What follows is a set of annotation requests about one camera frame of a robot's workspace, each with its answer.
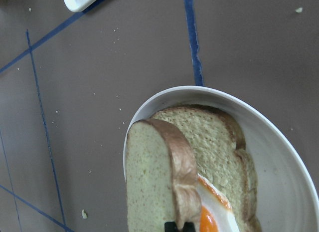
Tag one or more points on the bread slice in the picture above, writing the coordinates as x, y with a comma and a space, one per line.
220, 150
161, 177

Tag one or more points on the white plate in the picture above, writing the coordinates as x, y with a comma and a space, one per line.
287, 200

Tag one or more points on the fried egg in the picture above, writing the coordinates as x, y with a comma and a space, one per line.
216, 211

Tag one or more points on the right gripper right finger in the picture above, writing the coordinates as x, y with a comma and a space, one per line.
189, 227

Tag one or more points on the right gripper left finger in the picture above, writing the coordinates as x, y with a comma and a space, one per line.
170, 227

